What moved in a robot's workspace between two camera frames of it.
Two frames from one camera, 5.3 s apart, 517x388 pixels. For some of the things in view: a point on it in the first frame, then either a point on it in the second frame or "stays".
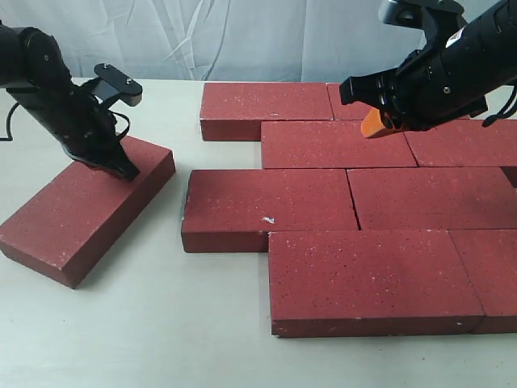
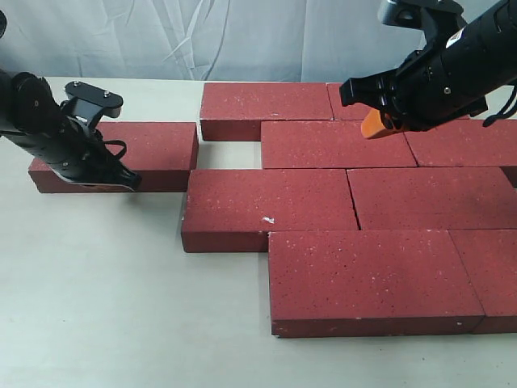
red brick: x=62 y=228 -> x=163 y=153
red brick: x=330 y=144 stays
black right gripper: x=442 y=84 stays
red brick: x=234 y=210 stays
